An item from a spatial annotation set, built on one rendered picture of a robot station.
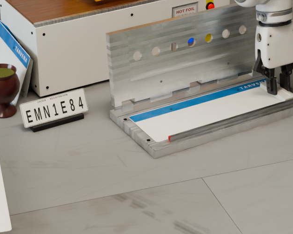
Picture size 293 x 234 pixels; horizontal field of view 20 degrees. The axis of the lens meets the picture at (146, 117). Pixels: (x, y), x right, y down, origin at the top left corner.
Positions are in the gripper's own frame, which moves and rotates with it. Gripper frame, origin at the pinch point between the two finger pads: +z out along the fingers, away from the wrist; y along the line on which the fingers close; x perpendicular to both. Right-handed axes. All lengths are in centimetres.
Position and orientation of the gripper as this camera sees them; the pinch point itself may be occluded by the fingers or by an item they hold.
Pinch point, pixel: (278, 84)
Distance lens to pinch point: 204.5
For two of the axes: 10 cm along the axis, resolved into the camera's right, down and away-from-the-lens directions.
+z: 1.0, 9.4, 3.3
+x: -4.9, -2.4, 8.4
